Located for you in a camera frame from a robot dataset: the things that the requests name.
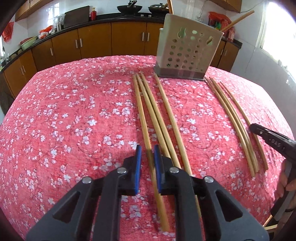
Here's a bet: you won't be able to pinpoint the wooden chopstick of group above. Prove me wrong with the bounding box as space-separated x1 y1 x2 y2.
135 73 171 158
133 75 170 232
153 73 202 218
140 72 182 169

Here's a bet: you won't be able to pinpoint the brown lower kitchen cabinets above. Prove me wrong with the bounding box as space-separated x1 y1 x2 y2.
0 22 240 117

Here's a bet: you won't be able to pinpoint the brown kitchen cabinets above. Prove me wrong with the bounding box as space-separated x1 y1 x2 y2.
15 0 53 22
0 22 240 117

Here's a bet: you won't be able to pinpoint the brown upper kitchen cabinets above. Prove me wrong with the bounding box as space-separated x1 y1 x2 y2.
15 0 53 22

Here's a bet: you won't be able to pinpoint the person's right hand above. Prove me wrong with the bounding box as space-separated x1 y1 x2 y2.
274 160 296 200

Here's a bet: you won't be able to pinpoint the wooden chopstick left group inner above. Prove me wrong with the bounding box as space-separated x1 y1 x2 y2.
205 76 256 177

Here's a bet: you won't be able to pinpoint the red floral tablecloth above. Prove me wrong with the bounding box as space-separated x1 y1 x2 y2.
1 56 283 238

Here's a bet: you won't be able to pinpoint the beige perforated utensil holder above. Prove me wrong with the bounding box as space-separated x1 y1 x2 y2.
154 14 223 81

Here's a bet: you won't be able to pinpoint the red plastic bag on counter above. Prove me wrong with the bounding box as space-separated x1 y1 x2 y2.
208 11 235 42

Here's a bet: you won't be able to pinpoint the black wok with lid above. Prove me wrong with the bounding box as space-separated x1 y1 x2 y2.
148 3 169 15

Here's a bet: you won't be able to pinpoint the green bowl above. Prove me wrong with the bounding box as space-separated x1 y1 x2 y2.
20 36 38 51

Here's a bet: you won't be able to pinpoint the black countertop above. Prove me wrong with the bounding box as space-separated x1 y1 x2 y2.
0 12 243 72

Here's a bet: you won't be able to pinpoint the dark cutting board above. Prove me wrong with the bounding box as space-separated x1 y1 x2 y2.
64 6 90 28

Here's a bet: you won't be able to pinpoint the red bottle on counter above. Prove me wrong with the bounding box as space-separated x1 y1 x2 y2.
91 7 97 21

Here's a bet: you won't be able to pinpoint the black wok left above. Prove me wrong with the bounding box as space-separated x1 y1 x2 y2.
117 0 142 15

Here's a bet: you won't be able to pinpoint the red bag on wall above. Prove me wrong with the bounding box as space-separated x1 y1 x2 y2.
1 22 15 43

